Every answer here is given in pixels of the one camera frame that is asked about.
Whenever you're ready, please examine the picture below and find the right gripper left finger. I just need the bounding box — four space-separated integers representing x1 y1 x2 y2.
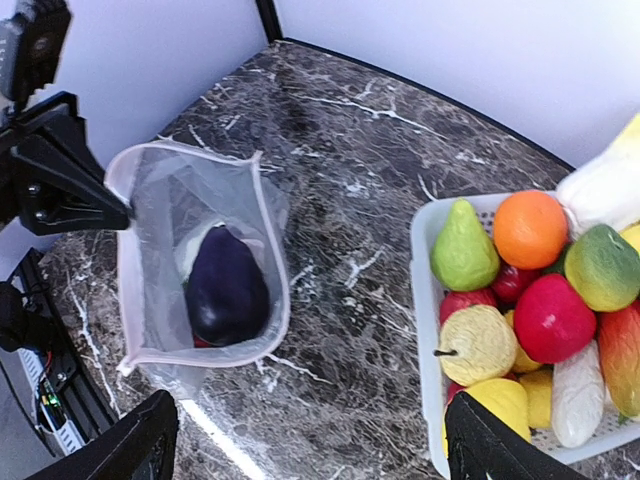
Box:
31 390 179 479

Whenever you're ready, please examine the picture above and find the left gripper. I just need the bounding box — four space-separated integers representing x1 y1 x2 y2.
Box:
1 92 130 236

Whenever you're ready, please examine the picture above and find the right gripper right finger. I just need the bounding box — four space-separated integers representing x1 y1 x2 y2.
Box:
444 393 584 479

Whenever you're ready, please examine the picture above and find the yellow lemon toy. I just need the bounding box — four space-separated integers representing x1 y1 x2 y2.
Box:
448 378 531 442

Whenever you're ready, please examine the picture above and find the white cauliflower toy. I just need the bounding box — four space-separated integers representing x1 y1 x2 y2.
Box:
174 221 225 281

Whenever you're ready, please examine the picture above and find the clear dotted zip top bag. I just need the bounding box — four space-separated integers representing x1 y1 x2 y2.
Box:
104 141 291 397

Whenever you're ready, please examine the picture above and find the dark purple eggplant toy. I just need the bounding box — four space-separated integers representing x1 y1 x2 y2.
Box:
185 226 271 347

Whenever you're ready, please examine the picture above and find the pink plastic food tray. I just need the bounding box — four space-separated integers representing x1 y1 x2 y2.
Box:
410 197 639 478

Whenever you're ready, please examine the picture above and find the small yellow fruit toy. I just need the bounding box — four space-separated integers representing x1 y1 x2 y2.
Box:
519 369 553 429

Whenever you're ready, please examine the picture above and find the pale yellow cabbage toy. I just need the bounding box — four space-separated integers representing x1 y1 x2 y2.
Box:
433 305 518 387

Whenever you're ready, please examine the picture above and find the white garlic toy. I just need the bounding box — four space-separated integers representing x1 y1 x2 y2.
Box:
551 340 605 448

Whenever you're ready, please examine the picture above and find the red apple toy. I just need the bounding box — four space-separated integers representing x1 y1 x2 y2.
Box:
514 273 597 364

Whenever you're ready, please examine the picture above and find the small red fruit toy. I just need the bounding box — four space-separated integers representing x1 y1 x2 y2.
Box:
439 288 498 324

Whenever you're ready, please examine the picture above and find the red yellow mango toy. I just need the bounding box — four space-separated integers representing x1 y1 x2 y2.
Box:
597 300 639 421

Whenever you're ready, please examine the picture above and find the green chayote toy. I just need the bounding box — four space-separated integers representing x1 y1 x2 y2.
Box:
430 198 501 292

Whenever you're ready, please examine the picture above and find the green yellow mango toy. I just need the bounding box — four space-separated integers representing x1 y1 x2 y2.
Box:
564 224 639 312

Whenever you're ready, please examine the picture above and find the orange fruit toy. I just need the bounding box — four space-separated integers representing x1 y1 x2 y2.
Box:
493 190 569 270

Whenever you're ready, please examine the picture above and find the napa cabbage toy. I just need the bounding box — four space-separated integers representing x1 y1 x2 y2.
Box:
555 116 640 239

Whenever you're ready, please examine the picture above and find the white slotted cable duct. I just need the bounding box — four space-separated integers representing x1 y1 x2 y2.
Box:
18 349 85 456

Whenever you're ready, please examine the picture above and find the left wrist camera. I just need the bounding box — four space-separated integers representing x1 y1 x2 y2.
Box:
1 0 72 111

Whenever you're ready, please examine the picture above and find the left black frame post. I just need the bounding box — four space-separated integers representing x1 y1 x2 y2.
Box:
255 0 284 44

